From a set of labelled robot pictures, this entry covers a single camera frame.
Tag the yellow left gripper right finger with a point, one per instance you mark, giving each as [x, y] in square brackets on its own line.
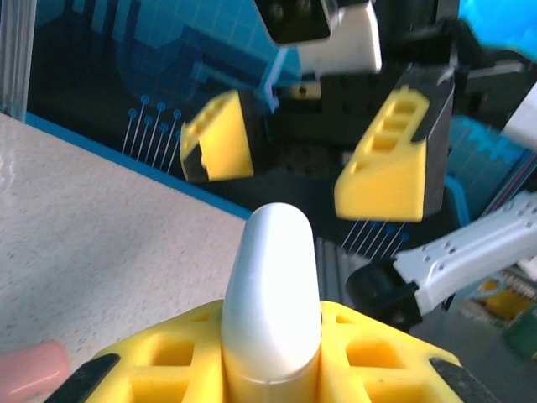
[377, 369]

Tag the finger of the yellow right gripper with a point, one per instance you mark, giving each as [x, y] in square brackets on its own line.
[386, 176]
[226, 142]

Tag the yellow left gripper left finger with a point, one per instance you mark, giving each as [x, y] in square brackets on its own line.
[168, 369]

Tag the white earbud charging case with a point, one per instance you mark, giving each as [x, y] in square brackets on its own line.
[272, 273]

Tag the pink earbud charging case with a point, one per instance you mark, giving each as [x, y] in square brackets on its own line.
[29, 369]

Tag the yellow background object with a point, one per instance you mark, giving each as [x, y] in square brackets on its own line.
[501, 300]

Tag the green background object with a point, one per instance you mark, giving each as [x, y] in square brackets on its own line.
[522, 340]

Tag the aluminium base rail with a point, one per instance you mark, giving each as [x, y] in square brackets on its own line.
[335, 264]

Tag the blue aluminium table side rail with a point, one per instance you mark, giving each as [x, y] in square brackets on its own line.
[126, 161]

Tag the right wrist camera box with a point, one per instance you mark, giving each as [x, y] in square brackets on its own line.
[293, 21]

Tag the aluminium frame post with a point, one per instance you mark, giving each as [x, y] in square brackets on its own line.
[17, 54]

